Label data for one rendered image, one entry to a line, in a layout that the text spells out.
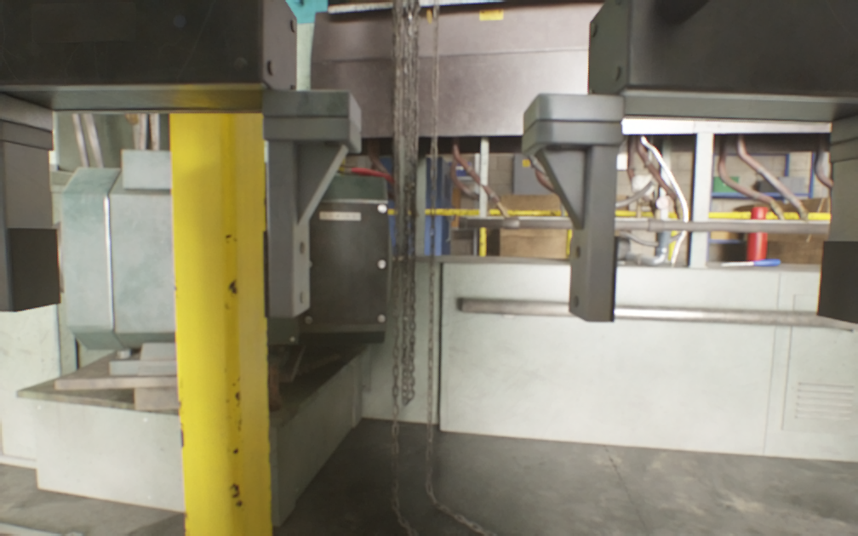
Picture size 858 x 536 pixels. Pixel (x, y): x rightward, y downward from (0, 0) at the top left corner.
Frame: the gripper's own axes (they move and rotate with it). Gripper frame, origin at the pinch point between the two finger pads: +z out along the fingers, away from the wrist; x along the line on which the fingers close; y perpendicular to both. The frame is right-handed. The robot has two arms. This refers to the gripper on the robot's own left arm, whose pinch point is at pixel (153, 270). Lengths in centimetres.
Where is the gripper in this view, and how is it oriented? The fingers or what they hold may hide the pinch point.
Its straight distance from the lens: 24.7
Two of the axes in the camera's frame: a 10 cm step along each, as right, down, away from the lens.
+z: -0.1, 10.0, 0.8
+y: 0.0, -0.8, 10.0
